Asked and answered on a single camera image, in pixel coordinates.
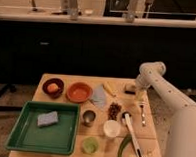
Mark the black and tan eraser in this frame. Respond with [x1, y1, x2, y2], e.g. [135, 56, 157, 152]
[124, 84, 136, 94]

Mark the orange plastic bowl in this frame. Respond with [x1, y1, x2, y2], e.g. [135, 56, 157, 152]
[66, 82, 93, 103]

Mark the blue sponge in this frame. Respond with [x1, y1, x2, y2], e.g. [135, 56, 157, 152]
[37, 111, 58, 127]

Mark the grey cloth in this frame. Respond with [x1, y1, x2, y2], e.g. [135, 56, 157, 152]
[90, 84, 106, 108]

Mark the orange fruit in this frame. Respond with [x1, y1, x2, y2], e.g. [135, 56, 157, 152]
[47, 83, 59, 93]

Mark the white cup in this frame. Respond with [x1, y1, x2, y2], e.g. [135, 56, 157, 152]
[103, 120, 121, 139]

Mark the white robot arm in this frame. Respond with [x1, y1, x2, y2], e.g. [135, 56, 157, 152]
[135, 61, 196, 157]

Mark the green plastic cup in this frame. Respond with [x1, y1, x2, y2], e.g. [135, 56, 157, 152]
[81, 137, 99, 155]

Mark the small metal cup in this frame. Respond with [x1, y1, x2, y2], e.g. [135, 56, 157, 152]
[82, 110, 96, 127]

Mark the green plastic tray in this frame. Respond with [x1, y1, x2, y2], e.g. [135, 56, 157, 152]
[6, 101, 80, 155]

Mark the yellow banana piece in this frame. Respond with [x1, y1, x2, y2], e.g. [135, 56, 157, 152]
[103, 82, 117, 97]

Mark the dark red bowl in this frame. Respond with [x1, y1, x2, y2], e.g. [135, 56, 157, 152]
[43, 78, 64, 99]

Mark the green chili pepper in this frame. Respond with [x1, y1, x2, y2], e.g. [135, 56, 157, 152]
[117, 134, 132, 157]

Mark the black office chair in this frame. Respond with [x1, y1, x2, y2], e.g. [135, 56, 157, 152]
[0, 83, 22, 112]

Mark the red grape bunch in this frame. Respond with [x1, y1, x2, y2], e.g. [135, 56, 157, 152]
[108, 102, 122, 120]

